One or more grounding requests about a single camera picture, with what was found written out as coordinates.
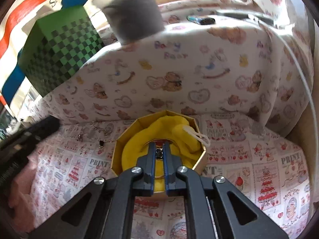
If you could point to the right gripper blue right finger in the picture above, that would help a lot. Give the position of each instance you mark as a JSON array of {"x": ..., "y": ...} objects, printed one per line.
[{"x": 214, "y": 208}]

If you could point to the octagonal gold jewelry box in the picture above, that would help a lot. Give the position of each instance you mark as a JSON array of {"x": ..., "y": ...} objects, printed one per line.
[{"x": 200, "y": 165}]

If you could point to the blue white striped cushion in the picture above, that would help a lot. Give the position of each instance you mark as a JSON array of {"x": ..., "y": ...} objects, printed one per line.
[{"x": 15, "y": 28}]

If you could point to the pink quilted blanket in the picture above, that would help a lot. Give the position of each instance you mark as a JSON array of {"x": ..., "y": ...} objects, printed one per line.
[{"x": 16, "y": 206}]

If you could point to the silver bear charm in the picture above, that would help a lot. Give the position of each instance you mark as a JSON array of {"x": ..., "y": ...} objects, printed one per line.
[{"x": 80, "y": 137}]

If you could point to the strawberry print bed sheet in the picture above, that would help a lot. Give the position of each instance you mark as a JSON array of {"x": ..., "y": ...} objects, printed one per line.
[{"x": 268, "y": 169}]

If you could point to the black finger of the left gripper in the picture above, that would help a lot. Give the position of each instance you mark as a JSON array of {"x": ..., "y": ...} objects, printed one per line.
[{"x": 16, "y": 148}]

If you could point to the yellow cloth pouch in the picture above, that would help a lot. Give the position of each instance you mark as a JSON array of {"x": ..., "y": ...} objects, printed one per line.
[{"x": 135, "y": 140}]

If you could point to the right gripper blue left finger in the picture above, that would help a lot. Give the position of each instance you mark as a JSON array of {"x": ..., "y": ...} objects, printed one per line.
[{"x": 105, "y": 208}]

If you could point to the grey cylindrical cup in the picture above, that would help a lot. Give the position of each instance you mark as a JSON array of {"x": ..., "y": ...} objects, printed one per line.
[{"x": 131, "y": 20}]

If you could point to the green black checkered box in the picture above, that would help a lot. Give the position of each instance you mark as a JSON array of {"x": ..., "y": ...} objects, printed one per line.
[{"x": 57, "y": 47}]

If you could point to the silver keychain charm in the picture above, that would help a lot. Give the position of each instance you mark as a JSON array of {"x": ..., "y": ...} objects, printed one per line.
[{"x": 103, "y": 127}]

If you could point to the bear print white pillow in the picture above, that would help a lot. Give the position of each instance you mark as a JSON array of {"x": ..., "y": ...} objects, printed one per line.
[{"x": 231, "y": 65}]

